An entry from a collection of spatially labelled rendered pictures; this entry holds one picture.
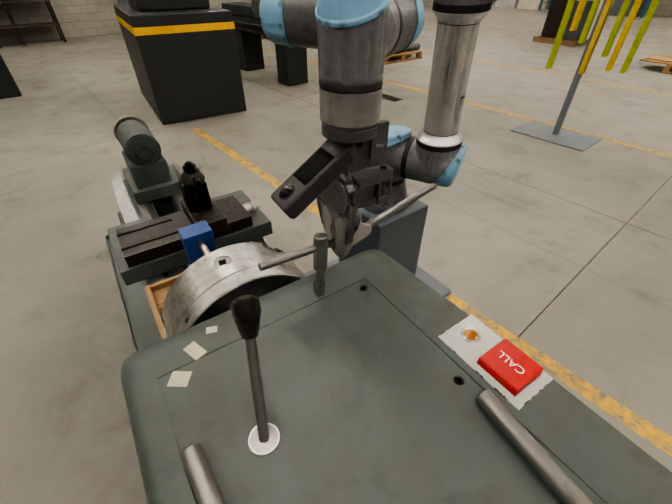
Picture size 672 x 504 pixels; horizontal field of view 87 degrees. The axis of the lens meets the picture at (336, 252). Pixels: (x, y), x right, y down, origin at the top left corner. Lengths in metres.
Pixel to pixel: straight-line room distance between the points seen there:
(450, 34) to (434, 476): 0.78
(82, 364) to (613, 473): 2.30
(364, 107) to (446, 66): 0.48
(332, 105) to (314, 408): 0.36
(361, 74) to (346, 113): 0.04
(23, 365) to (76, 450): 0.69
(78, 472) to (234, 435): 1.64
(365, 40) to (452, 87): 0.51
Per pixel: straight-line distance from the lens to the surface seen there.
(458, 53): 0.89
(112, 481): 2.00
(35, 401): 2.42
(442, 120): 0.93
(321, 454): 0.45
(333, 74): 0.42
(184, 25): 5.47
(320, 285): 0.57
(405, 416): 0.48
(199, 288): 0.70
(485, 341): 0.57
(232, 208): 1.40
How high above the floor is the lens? 1.68
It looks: 39 degrees down
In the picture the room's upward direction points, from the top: straight up
